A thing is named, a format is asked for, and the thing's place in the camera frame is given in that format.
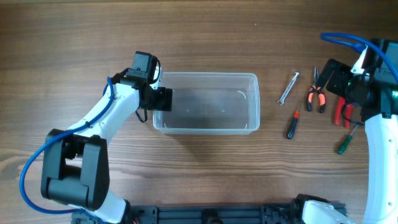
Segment clear plastic container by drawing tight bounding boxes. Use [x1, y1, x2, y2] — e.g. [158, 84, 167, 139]
[152, 72, 261, 135]

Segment silver wrench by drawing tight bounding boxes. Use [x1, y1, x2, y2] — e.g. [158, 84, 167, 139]
[277, 71, 300, 106]

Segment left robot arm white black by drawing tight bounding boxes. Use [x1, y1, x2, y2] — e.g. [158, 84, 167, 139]
[40, 68, 173, 223]

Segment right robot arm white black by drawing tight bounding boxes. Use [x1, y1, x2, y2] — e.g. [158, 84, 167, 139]
[314, 59, 397, 223]

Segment orange black needle-nose pliers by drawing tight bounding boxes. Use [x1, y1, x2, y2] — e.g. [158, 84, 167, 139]
[305, 66, 326, 114]

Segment green screwdriver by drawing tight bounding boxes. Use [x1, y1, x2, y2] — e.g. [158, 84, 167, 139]
[338, 125, 359, 155]

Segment black red screwdriver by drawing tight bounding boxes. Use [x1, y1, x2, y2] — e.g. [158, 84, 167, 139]
[286, 100, 302, 139]

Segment red handled cutters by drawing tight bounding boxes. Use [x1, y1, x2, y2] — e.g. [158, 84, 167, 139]
[334, 96, 354, 129]

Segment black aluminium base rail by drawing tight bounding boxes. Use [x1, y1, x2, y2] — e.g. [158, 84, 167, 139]
[130, 203, 304, 224]

